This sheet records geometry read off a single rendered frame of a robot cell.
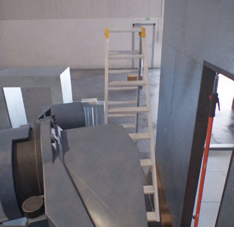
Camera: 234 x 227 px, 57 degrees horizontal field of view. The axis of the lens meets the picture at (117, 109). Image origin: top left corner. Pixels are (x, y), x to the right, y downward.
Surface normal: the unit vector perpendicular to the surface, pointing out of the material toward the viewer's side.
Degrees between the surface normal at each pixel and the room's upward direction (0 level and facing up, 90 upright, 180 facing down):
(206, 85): 90
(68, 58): 90
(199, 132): 90
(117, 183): 16
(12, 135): 6
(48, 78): 90
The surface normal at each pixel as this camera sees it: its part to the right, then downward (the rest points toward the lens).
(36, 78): -0.01, 0.39
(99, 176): 0.06, -0.79
